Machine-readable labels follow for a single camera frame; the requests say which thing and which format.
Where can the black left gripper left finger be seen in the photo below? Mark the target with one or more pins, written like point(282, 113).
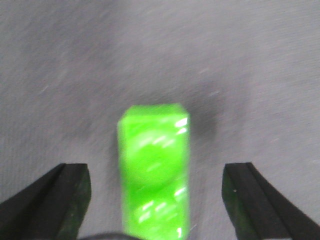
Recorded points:
point(51, 208)

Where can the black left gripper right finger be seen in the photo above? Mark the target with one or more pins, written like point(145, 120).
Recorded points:
point(258, 211)

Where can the green plastic block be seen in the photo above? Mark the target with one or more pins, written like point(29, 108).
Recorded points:
point(153, 159)

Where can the dark grey conveyor belt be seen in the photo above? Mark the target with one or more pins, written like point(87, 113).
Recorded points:
point(247, 71)

